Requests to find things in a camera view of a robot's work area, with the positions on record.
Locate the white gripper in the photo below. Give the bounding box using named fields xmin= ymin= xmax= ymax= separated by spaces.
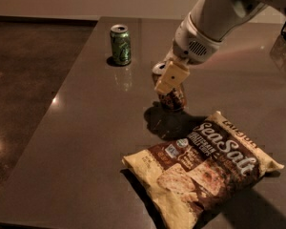
xmin=153 ymin=14 xmax=222 ymax=95

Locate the orange soda can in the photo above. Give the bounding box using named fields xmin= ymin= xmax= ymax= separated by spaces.
xmin=152 ymin=62 xmax=186 ymax=113

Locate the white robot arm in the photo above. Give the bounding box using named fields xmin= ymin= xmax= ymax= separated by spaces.
xmin=155 ymin=0 xmax=286 ymax=94

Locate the green soda can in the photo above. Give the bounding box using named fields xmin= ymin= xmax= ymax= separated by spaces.
xmin=110 ymin=24 xmax=132 ymax=66

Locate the sea salt chips bag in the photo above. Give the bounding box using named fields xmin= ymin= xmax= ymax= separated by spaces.
xmin=122 ymin=112 xmax=284 ymax=229

